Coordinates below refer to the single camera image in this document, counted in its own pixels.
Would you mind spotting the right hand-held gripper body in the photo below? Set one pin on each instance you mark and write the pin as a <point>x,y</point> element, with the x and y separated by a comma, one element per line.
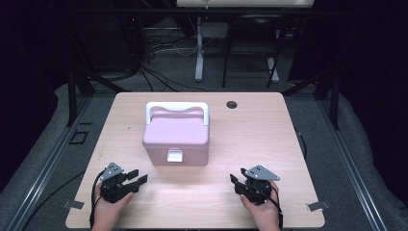
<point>256,189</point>

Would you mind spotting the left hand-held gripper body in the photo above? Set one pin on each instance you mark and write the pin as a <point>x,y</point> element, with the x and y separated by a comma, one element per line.
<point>112,187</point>

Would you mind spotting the pink plastic storage box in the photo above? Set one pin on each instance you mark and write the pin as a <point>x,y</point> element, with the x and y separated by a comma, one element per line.
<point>175,134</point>

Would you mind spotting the person's left hand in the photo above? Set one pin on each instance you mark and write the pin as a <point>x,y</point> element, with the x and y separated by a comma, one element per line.
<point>107,213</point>

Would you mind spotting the person's right hand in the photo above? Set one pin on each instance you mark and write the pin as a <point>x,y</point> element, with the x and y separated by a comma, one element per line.
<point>264,215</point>

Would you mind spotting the grey tape strip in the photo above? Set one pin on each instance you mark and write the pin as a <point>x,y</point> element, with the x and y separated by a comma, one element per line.
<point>317,205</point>
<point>73,204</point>

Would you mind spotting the dark round table grommet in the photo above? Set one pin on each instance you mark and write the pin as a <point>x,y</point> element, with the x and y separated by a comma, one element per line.
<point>231,104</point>

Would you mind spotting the black metal stand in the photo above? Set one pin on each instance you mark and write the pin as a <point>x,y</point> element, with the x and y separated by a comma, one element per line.
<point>334,96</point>
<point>72,96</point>

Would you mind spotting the black chair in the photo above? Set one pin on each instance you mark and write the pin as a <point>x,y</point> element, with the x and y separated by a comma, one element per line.
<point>250,51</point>

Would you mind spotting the white desk with legs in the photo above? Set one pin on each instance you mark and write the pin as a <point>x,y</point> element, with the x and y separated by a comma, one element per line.
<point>199,48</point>

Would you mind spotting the dark equipment with red light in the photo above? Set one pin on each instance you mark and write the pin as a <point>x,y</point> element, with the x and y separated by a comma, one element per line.
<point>133,35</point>

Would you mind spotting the grey metal floor rail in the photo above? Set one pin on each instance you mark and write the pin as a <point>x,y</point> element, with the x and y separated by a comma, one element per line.
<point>41,179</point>
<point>356,173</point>

